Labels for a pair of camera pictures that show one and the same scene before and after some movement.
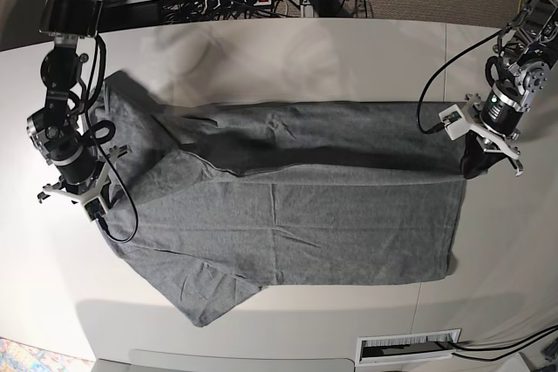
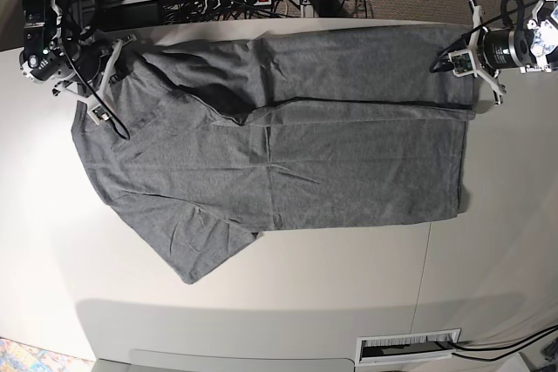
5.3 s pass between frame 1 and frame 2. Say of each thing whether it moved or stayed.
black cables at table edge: stayed
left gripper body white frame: moved
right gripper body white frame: moved
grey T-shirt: moved
